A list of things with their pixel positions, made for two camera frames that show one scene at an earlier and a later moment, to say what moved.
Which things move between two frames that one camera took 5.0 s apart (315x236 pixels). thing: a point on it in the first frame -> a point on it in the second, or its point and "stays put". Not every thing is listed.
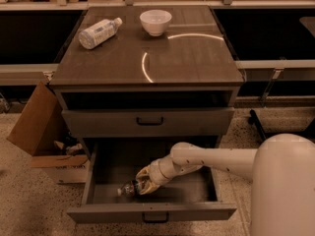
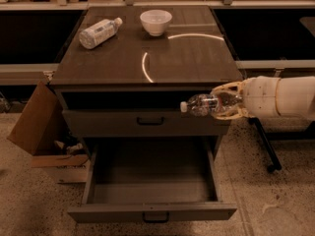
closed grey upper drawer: [149, 122] stays put
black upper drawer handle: [150, 124] stays put
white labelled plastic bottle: [98, 32] stays put
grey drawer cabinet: [178, 85] stays put
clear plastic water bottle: [127, 189] -> [206, 104]
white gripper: [159, 174] -> [261, 97]
